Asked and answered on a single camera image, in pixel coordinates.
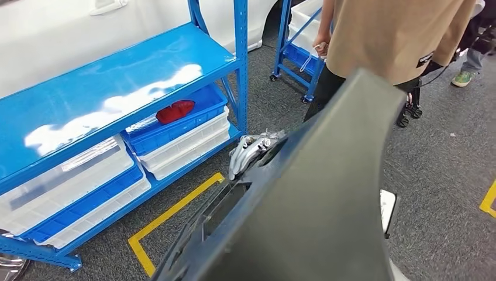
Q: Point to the person's hand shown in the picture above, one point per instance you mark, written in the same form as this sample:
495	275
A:
321	46

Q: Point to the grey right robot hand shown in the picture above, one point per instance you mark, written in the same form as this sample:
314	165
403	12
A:
248	151

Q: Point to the black plastic frame panel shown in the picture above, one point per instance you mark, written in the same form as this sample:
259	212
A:
310	194

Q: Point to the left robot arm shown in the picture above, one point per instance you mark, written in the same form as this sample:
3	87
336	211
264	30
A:
11	267

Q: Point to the large blue metal shelf rack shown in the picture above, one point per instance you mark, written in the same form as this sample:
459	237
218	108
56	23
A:
116	77

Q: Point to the white plastic bin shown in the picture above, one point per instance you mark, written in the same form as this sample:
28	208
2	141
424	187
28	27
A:
304	40
306	13

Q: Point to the small blue wheeled rack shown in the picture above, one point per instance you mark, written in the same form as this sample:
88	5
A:
282	31

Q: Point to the person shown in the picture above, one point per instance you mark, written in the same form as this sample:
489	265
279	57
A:
387	35
471	62

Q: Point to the blue plastic tray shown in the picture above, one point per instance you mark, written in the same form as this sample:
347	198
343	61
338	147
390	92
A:
174	134
97	199

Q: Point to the red tail light lens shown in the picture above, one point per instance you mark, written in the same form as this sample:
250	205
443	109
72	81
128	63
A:
174	111

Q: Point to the black wheeled stand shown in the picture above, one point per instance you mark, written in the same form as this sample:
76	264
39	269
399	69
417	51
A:
410	108

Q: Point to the translucent white plastic tray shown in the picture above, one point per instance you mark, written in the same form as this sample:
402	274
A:
66	182

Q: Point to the white car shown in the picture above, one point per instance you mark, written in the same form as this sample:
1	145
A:
58	38

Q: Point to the yellow floor tape square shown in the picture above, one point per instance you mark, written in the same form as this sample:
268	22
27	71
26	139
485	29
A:
489	197

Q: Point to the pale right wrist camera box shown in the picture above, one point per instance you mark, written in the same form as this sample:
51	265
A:
388	213

